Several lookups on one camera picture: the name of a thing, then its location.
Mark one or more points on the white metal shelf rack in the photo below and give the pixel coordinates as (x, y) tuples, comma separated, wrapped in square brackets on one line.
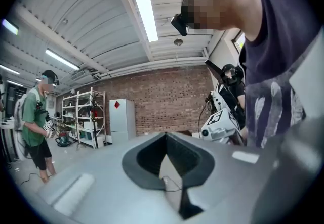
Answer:
[(77, 116)]

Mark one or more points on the white refrigerator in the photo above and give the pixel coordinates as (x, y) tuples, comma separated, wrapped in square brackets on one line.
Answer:
[(122, 116)]

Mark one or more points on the round ceiling fixture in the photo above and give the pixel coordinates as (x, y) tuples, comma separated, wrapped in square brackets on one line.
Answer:
[(178, 41)]

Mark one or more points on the person's dark printed t-shirt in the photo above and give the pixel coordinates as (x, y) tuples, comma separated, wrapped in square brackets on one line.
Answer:
[(273, 53)]

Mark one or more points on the green vacuum cleaner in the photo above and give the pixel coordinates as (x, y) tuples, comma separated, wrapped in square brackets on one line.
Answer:
[(64, 139)]

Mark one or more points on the person's head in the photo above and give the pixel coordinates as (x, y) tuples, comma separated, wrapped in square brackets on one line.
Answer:
[(227, 8)]

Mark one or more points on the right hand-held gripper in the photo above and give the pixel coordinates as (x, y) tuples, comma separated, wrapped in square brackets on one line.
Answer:
[(217, 122)]

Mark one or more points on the black head-worn camera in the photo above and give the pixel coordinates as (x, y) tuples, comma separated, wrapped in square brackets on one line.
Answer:
[(179, 24)]

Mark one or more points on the white ceiling pipes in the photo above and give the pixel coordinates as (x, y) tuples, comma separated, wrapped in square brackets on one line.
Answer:
[(152, 66)]

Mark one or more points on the red diamond sticker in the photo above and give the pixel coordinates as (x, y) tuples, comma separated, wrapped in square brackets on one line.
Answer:
[(117, 104)]

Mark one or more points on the ceiling strip lights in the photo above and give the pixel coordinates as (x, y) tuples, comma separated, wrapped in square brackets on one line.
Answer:
[(144, 8)]

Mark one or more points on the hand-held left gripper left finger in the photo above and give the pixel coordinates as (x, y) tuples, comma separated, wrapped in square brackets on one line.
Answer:
[(106, 192)]

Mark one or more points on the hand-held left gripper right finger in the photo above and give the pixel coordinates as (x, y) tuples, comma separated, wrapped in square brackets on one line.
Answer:
[(222, 180)]

